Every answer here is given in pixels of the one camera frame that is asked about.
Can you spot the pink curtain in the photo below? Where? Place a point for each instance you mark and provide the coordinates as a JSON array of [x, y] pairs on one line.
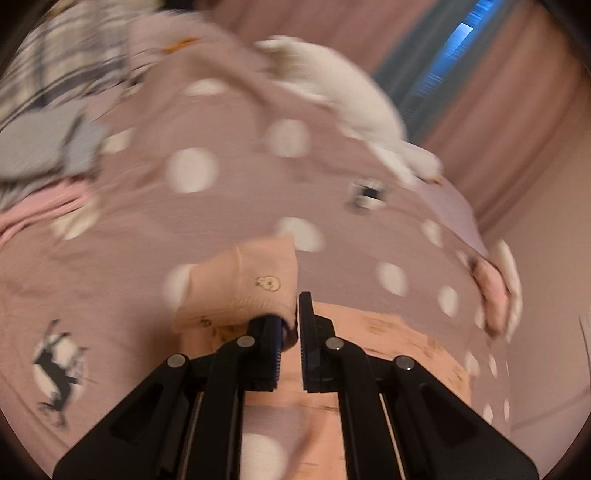
[[517, 115]]

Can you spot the mauve polka dot bedsheet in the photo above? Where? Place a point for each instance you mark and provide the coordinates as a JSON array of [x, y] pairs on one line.
[[194, 230]]

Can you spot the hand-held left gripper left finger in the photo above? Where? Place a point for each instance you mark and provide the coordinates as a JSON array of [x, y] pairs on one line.
[[272, 351]]

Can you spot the plaid cloth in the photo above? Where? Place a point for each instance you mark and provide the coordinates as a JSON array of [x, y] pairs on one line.
[[60, 55]]

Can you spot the pink folded cloth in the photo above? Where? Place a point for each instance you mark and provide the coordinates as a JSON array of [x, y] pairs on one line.
[[491, 290]]

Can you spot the peach chick print garment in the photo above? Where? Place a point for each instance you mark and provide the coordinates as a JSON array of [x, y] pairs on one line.
[[258, 267]]

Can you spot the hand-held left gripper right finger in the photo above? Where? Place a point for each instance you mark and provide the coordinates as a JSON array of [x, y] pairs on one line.
[[306, 350]]

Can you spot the blue grey curtain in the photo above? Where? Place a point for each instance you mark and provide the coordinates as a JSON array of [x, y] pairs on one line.
[[429, 60]]

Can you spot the white goose plush toy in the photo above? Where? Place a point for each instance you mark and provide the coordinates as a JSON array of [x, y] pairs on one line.
[[341, 92]]

